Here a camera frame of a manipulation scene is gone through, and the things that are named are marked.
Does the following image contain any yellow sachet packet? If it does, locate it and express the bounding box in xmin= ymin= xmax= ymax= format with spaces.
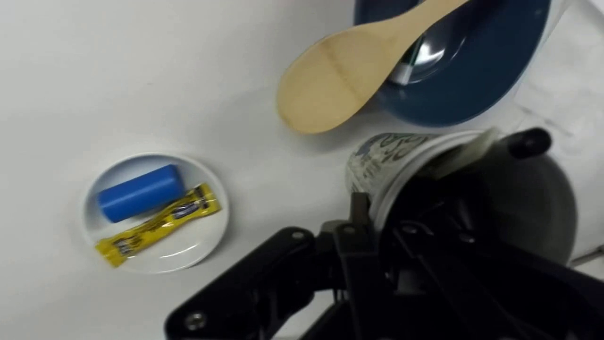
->
xmin=94 ymin=182 xmax=220 ymax=267

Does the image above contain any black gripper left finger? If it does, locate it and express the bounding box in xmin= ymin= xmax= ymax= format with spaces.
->
xmin=164 ymin=192 xmax=388 ymax=340

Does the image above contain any blue bowl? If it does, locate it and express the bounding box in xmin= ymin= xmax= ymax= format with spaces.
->
xmin=375 ymin=0 xmax=552 ymax=126

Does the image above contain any blue rectangular block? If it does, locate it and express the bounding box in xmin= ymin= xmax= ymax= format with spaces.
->
xmin=96 ymin=163 xmax=184 ymax=222

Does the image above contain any metal spoon in bowl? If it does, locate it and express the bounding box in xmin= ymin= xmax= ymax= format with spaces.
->
xmin=388 ymin=12 xmax=468 ymax=86

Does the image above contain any patterned white coffee cup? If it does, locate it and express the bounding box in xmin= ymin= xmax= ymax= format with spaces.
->
xmin=345 ymin=128 xmax=577 ymax=264

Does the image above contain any wooden rice paddle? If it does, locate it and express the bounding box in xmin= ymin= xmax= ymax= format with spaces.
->
xmin=275 ymin=0 xmax=468 ymax=133

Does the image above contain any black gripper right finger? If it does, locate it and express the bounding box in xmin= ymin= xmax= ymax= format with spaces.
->
xmin=388 ymin=128 xmax=604 ymax=340

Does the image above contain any small white dish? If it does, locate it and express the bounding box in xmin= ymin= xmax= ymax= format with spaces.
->
xmin=79 ymin=152 xmax=230 ymax=273

